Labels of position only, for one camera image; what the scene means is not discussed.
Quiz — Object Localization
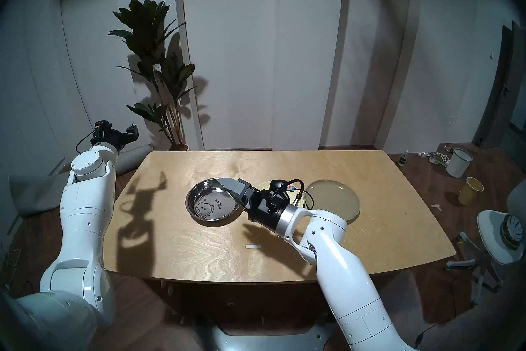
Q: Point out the round striped object on chair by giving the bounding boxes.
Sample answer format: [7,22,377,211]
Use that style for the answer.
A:
[499,214,523,250]

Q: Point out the steel bowl with cartoon print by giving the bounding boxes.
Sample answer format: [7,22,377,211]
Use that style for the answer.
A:
[186,177,244,226]

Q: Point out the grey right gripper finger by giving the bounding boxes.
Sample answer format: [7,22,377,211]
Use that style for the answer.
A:
[217,176,252,202]

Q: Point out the rolled grey mat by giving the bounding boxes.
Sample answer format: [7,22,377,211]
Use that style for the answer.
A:
[8,143,153,218]

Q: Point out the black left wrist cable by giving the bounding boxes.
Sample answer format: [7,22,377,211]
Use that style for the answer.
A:
[76,130,98,153]

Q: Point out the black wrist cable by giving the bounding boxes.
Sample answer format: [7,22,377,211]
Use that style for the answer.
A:
[288,179,315,209]
[76,130,98,153]

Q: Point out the tall dark green plant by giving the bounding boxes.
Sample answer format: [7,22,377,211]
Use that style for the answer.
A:
[108,0,198,149]

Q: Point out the white swivel chair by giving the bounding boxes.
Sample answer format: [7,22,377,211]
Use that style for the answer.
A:
[444,180,526,305]

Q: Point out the yellow paper cup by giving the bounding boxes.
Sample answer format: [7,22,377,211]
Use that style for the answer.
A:
[458,177,484,206]

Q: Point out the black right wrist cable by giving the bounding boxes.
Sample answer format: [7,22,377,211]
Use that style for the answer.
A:
[288,179,315,209]

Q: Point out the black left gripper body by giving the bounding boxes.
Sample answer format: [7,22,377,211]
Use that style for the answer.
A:
[99,127,133,151]

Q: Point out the dark wooden door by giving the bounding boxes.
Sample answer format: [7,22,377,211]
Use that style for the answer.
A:
[473,21,526,149]

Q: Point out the black floor cable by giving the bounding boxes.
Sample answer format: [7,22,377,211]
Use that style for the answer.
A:
[415,315,457,349]

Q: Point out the silver robot base frame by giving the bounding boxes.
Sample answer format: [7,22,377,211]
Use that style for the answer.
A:
[193,319,341,351]

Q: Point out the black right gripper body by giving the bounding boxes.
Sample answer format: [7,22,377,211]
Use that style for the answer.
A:
[246,186,305,231]

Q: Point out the white enamel bucket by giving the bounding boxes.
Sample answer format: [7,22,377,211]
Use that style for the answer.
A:
[446,148,473,178]

